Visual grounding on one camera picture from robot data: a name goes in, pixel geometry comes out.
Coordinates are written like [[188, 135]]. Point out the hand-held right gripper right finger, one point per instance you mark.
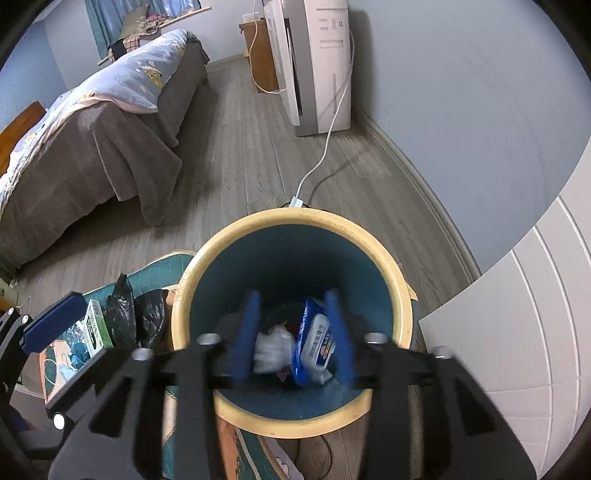
[[339, 337]]

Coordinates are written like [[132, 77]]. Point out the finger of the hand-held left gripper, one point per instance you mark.
[[78, 383], [53, 323]]

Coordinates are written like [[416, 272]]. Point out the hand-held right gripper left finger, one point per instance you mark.
[[247, 332]]

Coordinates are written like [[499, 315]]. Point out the blue wet wipes packet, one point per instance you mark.
[[314, 341]]

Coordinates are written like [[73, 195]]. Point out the yellow and teal trash bin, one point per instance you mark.
[[286, 258]]

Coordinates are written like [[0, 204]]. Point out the white crumpled plastic bag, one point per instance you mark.
[[272, 350]]

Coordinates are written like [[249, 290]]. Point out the green and white box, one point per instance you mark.
[[97, 327]]

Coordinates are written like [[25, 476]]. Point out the black plastic bag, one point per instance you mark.
[[151, 318], [121, 314]]

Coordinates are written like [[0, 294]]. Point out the patterned teal and beige rug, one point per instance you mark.
[[159, 270]]

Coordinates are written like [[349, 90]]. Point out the white power adapter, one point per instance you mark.
[[297, 201]]

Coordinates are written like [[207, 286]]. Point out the white panelled wardrobe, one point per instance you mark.
[[508, 346]]

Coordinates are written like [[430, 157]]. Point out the wooden headboard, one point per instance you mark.
[[18, 129]]

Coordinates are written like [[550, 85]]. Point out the printed light blue quilt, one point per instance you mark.
[[143, 74]]

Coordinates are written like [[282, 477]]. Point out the white air purifier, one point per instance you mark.
[[318, 69]]

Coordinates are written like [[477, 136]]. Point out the wooden cabinet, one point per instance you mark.
[[263, 55]]

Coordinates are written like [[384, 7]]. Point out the pile of clothes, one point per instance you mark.
[[138, 34]]

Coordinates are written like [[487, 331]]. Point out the blue curtain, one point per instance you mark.
[[106, 23]]

